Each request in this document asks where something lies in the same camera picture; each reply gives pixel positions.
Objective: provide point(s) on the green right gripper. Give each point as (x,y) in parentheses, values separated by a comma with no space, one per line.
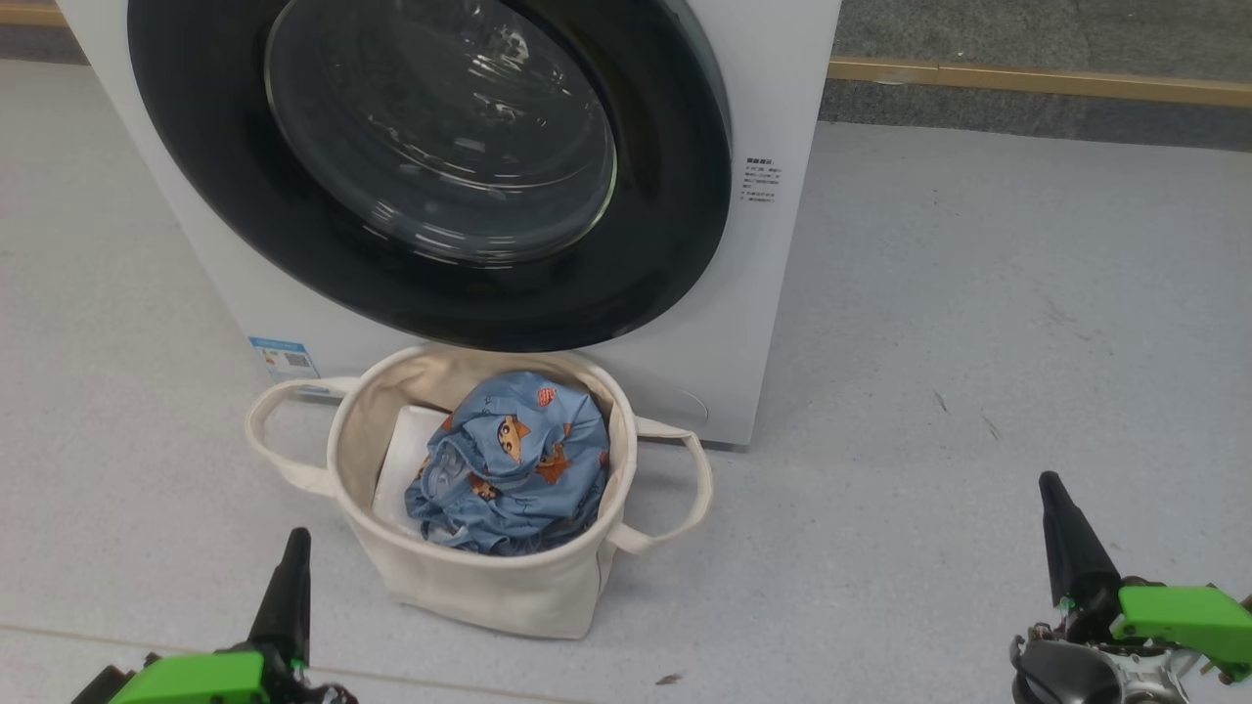
(1184,621)

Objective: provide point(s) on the blue energy label sticker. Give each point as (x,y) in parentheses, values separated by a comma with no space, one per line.
(286,360)

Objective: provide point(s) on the blue patterned garment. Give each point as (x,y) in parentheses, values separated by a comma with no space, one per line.
(518,469)

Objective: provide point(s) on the white folded cloth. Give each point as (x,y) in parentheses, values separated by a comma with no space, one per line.
(406,469)

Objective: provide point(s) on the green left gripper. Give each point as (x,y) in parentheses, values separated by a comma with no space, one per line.
(196,680)

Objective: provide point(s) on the cream canvas laundry basket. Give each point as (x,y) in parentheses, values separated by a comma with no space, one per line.
(489,596)

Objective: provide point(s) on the white front-load washing machine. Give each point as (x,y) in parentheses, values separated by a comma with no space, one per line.
(782,78)

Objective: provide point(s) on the washing machine door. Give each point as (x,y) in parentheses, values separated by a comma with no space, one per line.
(675,215)

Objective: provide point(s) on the printed text notice label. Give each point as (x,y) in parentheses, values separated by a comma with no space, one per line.
(761,179)

